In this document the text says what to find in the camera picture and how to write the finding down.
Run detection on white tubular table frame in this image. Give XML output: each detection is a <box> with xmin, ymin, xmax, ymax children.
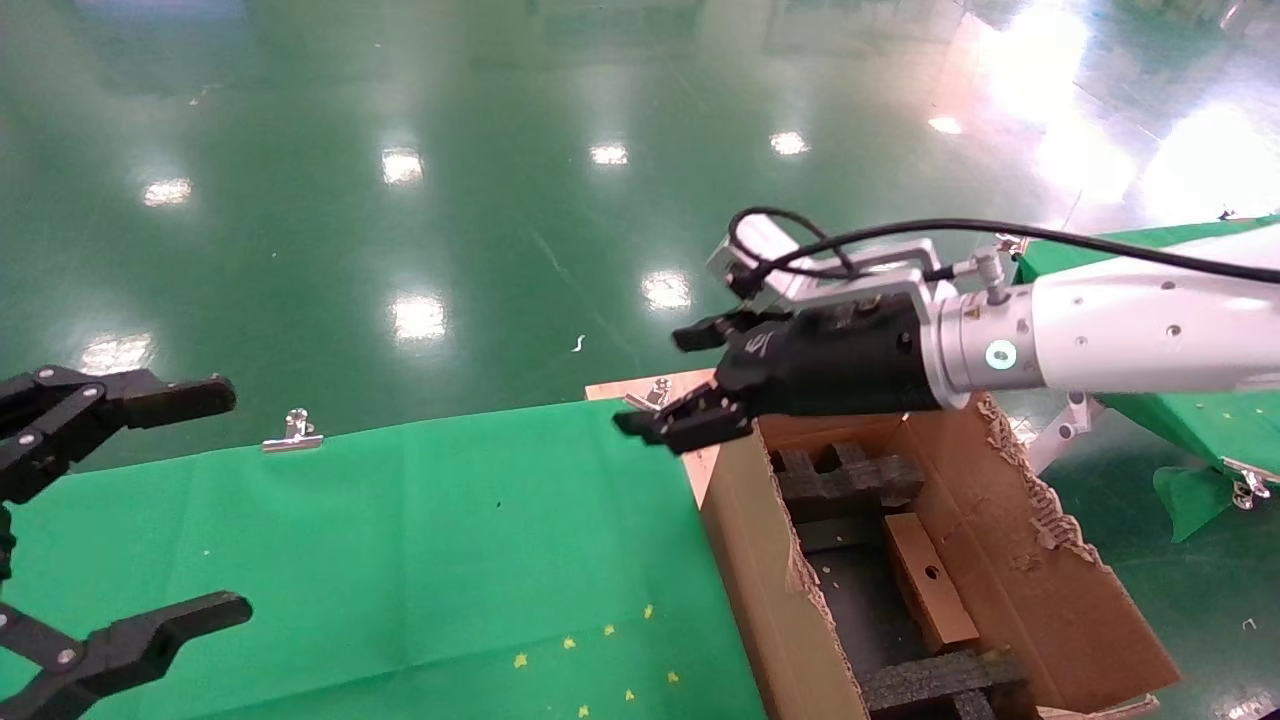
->
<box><xmin>1022</xmin><ymin>390</ymin><xmax>1101</xmax><ymax>476</ymax></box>

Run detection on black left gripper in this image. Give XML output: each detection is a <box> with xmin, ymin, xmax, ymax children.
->
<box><xmin>0</xmin><ymin>366</ymin><xmax>255</xmax><ymax>720</ymax></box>

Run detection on small cardboard box with hole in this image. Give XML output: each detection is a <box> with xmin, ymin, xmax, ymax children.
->
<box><xmin>882</xmin><ymin>512</ymin><xmax>983</xmax><ymax>656</ymax></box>

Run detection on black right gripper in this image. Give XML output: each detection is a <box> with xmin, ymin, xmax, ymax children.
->
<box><xmin>612</xmin><ymin>293</ymin><xmax>946</xmax><ymax>456</ymax></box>

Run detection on black camera cable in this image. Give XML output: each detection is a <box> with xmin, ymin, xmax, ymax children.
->
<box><xmin>727</xmin><ymin>207</ymin><xmax>1280</xmax><ymax>301</ymax></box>

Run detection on silver camera mount bracket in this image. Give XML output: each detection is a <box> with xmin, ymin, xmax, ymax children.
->
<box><xmin>770</xmin><ymin>238</ymin><xmax>961</xmax><ymax>311</ymax></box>

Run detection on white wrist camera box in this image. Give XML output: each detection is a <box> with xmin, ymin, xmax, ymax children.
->
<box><xmin>707</xmin><ymin>222</ymin><xmax>801</xmax><ymax>301</ymax></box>

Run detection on large open cardboard carton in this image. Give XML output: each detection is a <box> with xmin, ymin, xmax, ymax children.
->
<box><xmin>585</xmin><ymin>368</ymin><xmax>1183</xmax><ymax>720</ymax></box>

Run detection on green tablecloth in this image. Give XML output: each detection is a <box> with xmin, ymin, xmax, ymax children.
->
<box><xmin>1015</xmin><ymin>215</ymin><xmax>1280</xmax><ymax>546</ymax></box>
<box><xmin>0</xmin><ymin>398</ymin><xmax>771</xmax><ymax>720</ymax></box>

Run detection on dark grey carton liner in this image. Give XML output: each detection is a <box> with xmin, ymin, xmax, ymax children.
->
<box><xmin>795</xmin><ymin>515</ymin><xmax>936</xmax><ymax>681</ymax></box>

